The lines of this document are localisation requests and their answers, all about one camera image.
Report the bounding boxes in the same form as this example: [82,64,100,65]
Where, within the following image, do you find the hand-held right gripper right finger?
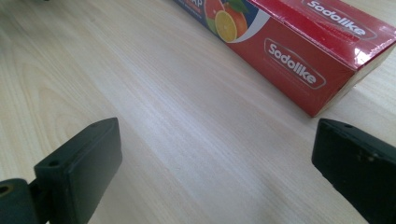
[311,118,396,224]

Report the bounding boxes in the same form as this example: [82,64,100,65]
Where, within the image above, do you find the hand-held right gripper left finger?
[0,117,123,224]

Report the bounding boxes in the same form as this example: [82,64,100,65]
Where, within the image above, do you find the red cling wrap box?
[172,0,396,119]

